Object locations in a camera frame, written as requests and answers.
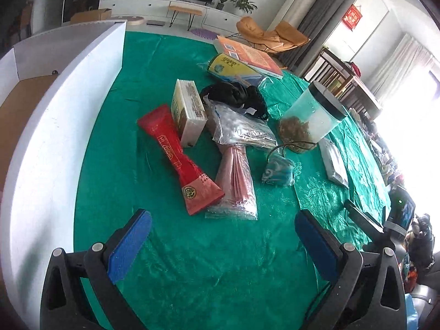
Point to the small green potted plant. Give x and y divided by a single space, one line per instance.
222 1

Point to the white standing air conditioner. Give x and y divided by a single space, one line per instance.
299 0

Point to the white curtain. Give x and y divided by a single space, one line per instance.
402 65

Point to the clear plastic zip bag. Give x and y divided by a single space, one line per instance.
237 127

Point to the yellow and blue packet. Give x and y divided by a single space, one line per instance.
230 67

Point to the black lace cloth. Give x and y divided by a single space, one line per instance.
256 101
223 92

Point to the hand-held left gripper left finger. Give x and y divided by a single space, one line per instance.
132 240

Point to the round beige cat scratcher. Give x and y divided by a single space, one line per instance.
127 20

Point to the orange lounge chair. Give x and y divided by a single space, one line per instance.
275 36

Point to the green satin tablecloth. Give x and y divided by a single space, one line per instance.
206 264

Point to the pink packet in clear bag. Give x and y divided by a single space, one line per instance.
237 178

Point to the red foil packet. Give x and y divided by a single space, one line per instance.
172 147

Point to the grey curtain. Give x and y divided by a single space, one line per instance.
330 10

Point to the red cloth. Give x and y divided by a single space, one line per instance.
354 68

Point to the blue face mask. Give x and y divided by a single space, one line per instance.
278 173

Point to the white television cabinet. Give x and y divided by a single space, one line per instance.
137 7

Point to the yellow and white carton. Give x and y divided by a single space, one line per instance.
187 106

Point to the brown cardboard box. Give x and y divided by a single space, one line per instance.
91 15

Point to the red wall hanging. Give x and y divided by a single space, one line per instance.
351 18

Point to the orange book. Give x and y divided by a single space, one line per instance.
254 56

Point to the purple floor mat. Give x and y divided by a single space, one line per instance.
204 32

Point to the wooden crib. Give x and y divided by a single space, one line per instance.
330 72

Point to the large green potted plant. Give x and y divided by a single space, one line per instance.
243 2

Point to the white cardboard box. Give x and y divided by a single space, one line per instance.
44 161

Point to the person's right hand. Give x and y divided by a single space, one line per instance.
422 239

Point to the white packet with barcode label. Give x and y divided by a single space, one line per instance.
333 161

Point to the wooden dining chair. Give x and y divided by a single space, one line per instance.
26 19

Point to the wooden bench with metal legs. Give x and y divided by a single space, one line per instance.
184 8

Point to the clear jar with black lid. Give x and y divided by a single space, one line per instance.
309 120

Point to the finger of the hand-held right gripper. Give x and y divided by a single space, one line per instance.
362 217

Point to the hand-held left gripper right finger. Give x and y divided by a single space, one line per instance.
316 244

